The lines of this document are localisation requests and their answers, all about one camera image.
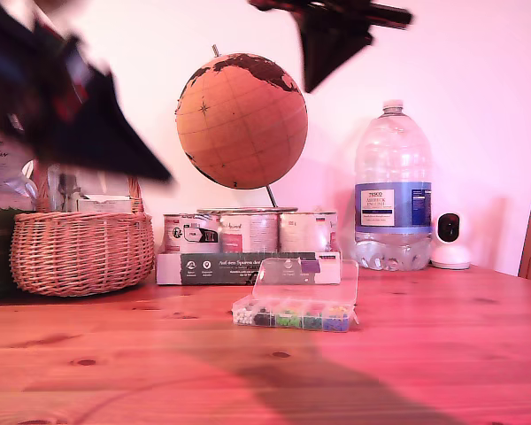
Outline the white carton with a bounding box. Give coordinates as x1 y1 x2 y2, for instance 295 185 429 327
77 193 134 214

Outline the wicker basket with handle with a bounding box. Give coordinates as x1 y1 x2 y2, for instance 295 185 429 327
10 170 156 298

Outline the large clear water bottle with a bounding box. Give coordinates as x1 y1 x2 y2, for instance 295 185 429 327
349 99 435 272

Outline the tin can with label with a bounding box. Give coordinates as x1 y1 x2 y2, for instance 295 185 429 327
279 211 337 253
220 211 280 253
163 213 222 254

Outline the clear plastic pin organiser box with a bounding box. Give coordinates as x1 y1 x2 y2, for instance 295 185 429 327
231 258 360 333

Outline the dark printed cardboard tray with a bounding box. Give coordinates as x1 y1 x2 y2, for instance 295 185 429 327
156 251 342 287

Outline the cork globe on stand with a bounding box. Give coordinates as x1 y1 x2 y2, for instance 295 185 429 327
175 43 310 213

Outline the small white round camera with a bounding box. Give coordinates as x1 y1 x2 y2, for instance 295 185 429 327
430 211 473 270

